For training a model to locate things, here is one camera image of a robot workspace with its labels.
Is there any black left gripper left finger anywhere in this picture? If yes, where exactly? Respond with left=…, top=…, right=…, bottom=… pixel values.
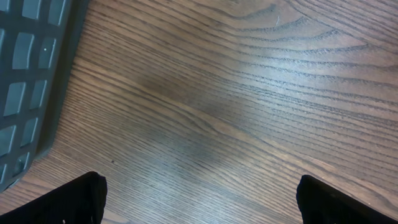
left=1, top=171, right=108, bottom=224

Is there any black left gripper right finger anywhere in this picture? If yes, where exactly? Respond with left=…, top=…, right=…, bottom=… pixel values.
left=296, top=175, right=397, bottom=224

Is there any grey plastic mesh basket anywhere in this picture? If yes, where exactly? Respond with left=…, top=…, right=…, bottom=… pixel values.
left=1, top=0, right=90, bottom=192

